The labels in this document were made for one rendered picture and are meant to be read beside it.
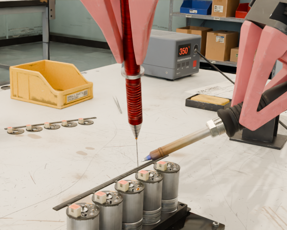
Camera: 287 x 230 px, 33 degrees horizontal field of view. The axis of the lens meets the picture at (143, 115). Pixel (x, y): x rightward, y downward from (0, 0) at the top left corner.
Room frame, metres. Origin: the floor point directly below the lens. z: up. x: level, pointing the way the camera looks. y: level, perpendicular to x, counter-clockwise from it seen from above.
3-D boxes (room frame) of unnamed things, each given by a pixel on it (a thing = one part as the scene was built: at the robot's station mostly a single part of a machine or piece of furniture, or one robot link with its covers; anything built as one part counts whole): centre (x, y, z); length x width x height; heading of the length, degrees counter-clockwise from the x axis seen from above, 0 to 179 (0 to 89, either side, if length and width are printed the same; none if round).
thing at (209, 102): (0.85, -0.12, 0.76); 0.07 x 0.05 x 0.02; 61
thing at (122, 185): (0.36, 0.01, 0.82); 0.01 x 0.01 x 0.01; 54
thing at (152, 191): (0.39, -0.01, 0.79); 0.02 x 0.02 x 0.05
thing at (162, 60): (1.13, -0.04, 0.80); 0.15 x 0.12 x 0.10; 53
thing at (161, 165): (0.40, -0.02, 0.82); 0.01 x 0.01 x 0.01; 54
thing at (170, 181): (0.41, -0.02, 0.79); 0.02 x 0.02 x 0.05
